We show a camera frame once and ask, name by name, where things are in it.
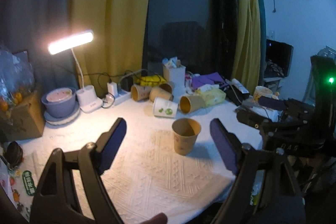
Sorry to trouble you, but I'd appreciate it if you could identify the purple bowl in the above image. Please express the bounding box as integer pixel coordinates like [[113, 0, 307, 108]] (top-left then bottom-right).
[[41, 87, 76, 118]]

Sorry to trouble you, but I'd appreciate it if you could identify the brown cup with stickers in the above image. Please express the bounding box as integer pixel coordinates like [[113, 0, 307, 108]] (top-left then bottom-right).
[[130, 85, 152, 102]]

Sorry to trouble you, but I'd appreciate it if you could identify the white textured table cloth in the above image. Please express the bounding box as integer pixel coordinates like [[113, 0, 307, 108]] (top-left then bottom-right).
[[20, 100, 262, 223]]

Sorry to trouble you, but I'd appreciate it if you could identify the purple cloth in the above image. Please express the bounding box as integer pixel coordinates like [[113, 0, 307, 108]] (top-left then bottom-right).
[[191, 72, 228, 89]]

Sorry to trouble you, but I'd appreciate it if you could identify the brown cup with sketch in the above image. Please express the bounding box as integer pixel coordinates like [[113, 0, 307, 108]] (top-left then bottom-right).
[[149, 86, 174, 102]]

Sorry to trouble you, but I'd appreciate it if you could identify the yellow curtain left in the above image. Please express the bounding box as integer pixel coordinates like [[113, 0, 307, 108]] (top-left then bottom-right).
[[71, 0, 149, 94]]

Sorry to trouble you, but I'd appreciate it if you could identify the yellow curtain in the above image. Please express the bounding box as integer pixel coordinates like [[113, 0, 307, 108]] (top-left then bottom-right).
[[232, 0, 261, 92], [71, 0, 149, 94]]

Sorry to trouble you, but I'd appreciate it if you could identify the white charger plug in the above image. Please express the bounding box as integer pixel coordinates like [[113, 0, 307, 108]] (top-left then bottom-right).
[[107, 82, 118, 97]]

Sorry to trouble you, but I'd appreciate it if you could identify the white cartoon mug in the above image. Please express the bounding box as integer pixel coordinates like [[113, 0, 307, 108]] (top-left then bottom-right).
[[253, 86, 278, 102]]

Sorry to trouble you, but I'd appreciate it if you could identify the yellow curtain right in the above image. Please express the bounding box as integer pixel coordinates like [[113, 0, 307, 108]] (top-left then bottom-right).
[[232, 0, 261, 92]]

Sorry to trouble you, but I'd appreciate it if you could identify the white lattice basket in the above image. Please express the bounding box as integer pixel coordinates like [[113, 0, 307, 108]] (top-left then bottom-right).
[[163, 65, 186, 92]]

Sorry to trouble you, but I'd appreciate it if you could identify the plain brown paper cup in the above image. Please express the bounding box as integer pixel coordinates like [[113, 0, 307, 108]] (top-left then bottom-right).
[[179, 96, 206, 114]]

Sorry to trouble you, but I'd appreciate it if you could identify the yellow tissue pack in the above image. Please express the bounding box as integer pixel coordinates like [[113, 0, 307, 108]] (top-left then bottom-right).
[[195, 84, 226, 107]]

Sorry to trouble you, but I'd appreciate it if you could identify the white plate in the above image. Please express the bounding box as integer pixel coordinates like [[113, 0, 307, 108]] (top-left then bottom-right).
[[43, 104, 80, 126]]

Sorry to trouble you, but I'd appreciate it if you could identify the cardboard box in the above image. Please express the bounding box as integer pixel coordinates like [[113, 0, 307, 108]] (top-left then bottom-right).
[[1, 90, 45, 142]]

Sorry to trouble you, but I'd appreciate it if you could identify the rear brown paper cup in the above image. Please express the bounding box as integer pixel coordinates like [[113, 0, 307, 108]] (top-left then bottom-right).
[[159, 81, 175, 94]]

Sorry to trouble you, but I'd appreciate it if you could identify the white desk lamp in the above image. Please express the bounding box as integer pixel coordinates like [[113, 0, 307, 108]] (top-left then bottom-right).
[[48, 30, 103, 114]]

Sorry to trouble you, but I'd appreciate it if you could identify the white tube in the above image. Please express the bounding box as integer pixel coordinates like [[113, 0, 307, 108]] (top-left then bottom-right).
[[231, 79, 249, 94]]

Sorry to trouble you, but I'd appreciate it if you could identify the black monitor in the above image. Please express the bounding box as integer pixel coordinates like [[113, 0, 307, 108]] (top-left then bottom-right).
[[264, 39, 293, 78]]

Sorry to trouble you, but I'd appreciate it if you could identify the brown floral paper cup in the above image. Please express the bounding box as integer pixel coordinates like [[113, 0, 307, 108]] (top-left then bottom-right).
[[172, 118, 202, 156]]

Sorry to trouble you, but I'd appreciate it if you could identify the plastic bag of fruit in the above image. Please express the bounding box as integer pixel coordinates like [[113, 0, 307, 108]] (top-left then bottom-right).
[[1, 44, 35, 117]]

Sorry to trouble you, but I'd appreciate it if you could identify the pink inner bowl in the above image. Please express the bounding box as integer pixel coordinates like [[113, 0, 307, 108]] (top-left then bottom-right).
[[46, 88, 72, 103]]

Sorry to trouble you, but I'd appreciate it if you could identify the white green-print paper cup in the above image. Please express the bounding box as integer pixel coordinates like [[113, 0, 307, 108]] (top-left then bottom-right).
[[153, 97, 178, 118]]

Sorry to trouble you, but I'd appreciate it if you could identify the left hand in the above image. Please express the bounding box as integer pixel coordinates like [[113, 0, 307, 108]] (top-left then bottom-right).
[[141, 213, 168, 224]]

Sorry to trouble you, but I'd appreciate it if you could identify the black round object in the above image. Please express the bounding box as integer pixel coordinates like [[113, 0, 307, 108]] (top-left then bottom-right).
[[5, 141, 23, 168]]

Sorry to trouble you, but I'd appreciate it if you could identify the white power strip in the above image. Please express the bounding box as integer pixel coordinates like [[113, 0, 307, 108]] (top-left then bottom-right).
[[104, 90, 131, 107]]

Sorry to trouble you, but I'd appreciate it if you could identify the black power adapter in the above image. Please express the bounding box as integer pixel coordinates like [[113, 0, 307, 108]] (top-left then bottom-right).
[[120, 76, 134, 92]]

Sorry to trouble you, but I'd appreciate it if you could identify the yellow bag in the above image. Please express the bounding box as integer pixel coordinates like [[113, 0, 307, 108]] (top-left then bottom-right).
[[135, 75, 166, 87]]

